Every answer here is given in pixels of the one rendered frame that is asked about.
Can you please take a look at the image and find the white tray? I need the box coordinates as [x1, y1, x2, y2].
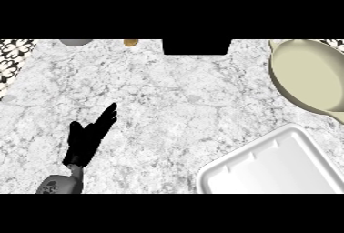
[195, 123, 344, 195]

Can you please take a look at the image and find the black appliance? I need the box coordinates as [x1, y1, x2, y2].
[161, 39, 233, 56]

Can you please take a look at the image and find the cream pot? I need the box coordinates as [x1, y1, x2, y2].
[267, 39, 344, 125]

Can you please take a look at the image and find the grey round object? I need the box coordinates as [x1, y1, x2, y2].
[59, 39, 93, 47]

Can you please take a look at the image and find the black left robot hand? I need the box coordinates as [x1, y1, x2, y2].
[62, 102, 119, 168]

